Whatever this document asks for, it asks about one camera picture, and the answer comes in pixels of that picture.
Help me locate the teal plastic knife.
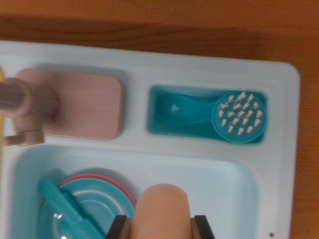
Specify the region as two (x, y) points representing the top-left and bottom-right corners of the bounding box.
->
(37, 179), (107, 239)

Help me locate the teal plastic plate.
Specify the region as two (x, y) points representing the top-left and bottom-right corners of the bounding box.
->
(37, 178), (135, 239)

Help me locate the yellow plastic dish rack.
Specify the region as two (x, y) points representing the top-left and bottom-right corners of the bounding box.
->
(0, 69), (4, 145)

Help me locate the light blue toy sink unit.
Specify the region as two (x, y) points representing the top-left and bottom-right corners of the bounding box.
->
(0, 41), (301, 239)

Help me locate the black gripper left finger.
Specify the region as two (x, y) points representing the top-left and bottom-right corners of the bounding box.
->
(106, 215), (132, 239)

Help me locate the cream detergent bottle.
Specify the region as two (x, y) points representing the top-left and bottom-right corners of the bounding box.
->
(131, 183), (194, 239)

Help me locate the red plastic plate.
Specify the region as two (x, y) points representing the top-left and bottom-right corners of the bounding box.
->
(58, 174), (137, 209)

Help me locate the teal dish brush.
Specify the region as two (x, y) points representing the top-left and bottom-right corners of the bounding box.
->
(156, 91), (267, 144)

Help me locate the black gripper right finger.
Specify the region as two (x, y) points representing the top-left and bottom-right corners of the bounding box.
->
(190, 215), (216, 239)

